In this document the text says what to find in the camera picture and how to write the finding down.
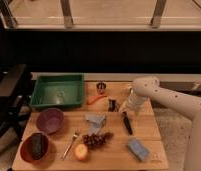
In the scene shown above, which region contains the dark sponge block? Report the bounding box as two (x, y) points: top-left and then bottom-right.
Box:
(31, 133), (45, 160)

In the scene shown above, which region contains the yellow red apple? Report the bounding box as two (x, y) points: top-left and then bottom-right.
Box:
(73, 144), (89, 161)

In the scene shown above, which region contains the orange carrot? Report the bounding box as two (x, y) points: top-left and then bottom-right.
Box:
(87, 95), (105, 105)

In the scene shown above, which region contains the red bowl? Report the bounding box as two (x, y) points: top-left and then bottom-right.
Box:
(20, 133), (50, 163)

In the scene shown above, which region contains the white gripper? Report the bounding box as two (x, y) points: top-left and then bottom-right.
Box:
(119, 97), (143, 114)

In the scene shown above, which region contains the wooden cutting board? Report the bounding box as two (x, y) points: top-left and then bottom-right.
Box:
(12, 82), (169, 171)

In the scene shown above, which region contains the small black object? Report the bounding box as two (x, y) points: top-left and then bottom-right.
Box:
(108, 99), (116, 112)

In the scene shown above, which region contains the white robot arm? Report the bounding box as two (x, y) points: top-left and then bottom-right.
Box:
(121, 77), (201, 171)

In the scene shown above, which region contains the crumpled grey cloth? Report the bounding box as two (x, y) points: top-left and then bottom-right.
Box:
(85, 114), (106, 135)

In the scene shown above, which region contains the black chair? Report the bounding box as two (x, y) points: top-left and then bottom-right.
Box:
(0, 64), (32, 139)

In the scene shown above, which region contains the bunch of purple grapes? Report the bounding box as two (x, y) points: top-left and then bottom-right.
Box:
(82, 132), (114, 149)

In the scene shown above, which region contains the green plastic tray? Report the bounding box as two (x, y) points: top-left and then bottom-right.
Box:
(30, 74), (84, 109)

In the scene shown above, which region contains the purple bowl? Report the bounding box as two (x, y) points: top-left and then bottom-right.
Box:
(36, 108), (64, 134)

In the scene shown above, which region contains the blue sponge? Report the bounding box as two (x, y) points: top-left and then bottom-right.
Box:
(127, 138), (149, 161)

